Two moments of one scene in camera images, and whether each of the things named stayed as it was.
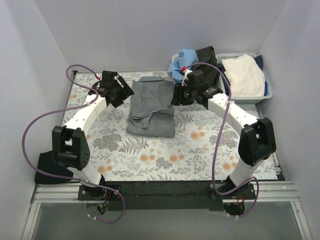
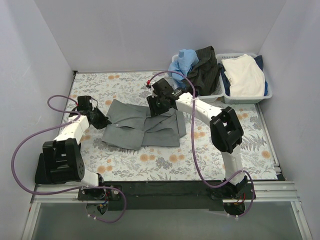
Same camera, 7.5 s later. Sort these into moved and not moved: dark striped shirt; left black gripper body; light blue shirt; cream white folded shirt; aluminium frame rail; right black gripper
Moved: left black gripper body; right black gripper
Not moved: cream white folded shirt; light blue shirt; aluminium frame rail; dark striped shirt
